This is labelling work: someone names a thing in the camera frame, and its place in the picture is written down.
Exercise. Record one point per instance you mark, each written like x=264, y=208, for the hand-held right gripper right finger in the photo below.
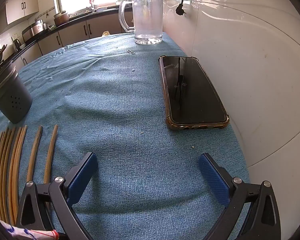
x=212, y=177

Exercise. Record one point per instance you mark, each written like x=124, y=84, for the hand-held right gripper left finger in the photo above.
x=81, y=177

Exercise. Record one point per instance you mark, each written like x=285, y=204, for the row of wooden chopsticks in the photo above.
x=1, y=160

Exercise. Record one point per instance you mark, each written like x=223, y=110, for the grey perforated chopstick holder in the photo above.
x=10, y=97

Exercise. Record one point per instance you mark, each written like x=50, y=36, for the person's printed white clothing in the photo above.
x=27, y=235

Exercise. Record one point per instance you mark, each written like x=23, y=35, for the blue tablecloth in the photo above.
x=115, y=105

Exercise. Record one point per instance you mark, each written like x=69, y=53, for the black smartphone in brown case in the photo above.
x=192, y=92

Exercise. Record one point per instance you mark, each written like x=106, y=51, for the small metal paper clip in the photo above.
x=131, y=52

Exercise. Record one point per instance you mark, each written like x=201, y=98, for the beige lower kitchen cabinets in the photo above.
x=72, y=33

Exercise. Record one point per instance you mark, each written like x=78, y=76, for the beige kitchen cabinets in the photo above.
x=22, y=5
x=72, y=33

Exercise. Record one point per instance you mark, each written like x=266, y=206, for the small yellow object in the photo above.
x=106, y=33

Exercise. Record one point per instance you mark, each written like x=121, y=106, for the steel kettle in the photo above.
x=16, y=44

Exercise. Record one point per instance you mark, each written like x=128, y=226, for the steel rice cooker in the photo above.
x=36, y=28

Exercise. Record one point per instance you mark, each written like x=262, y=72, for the black kitchen countertop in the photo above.
x=72, y=21

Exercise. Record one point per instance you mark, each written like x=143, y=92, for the brown cooking pot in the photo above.
x=61, y=18

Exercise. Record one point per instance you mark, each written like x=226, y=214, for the clear glass mug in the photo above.
x=147, y=17

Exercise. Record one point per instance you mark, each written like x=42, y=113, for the kitchen faucet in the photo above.
x=91, y=0

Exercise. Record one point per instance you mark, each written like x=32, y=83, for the beige upper kitchen cabinets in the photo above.
x=22, y=5

